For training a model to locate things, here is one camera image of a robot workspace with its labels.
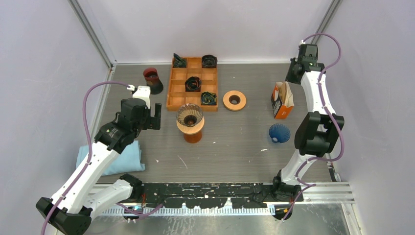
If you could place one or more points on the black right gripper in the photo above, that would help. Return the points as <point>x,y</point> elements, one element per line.
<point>289,77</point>

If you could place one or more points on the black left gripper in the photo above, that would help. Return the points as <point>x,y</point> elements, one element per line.
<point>154,123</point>

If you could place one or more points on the wooden ring dripper stand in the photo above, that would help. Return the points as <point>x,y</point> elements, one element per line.
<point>193,129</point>

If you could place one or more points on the clear grey ribbed dripper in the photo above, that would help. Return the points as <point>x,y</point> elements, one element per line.
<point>189,115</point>

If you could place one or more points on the orange glass carafe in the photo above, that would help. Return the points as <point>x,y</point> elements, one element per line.
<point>193,138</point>

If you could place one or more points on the orange coffee filter box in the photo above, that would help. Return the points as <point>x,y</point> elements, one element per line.
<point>282,100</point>

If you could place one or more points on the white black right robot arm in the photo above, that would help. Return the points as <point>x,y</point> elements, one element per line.
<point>319,130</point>

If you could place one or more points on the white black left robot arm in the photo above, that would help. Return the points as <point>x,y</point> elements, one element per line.
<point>71,209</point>

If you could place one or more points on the black dripper middle compartment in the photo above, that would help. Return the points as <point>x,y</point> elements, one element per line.
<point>193,84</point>

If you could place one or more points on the black dripper top-left compartment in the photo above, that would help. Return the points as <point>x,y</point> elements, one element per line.
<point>179,62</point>

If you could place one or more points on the blue ribbed dripper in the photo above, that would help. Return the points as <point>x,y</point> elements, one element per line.
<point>279,133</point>

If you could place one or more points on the black dripper top-right compartment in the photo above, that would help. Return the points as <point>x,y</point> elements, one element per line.
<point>209,61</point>

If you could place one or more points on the light blue folded cloth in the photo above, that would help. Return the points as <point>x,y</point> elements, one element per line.
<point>128,161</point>

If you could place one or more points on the red black carafe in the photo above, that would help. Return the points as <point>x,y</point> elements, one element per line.
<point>152,80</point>

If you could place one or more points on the orange compartment tray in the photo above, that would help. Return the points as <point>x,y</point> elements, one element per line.
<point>177,94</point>

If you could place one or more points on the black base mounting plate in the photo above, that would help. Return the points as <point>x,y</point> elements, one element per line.
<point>215,195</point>

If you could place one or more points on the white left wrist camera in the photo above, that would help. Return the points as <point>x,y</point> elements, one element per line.
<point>141,92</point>

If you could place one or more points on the wooden ring holder right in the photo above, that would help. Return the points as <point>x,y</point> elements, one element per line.
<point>234,100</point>

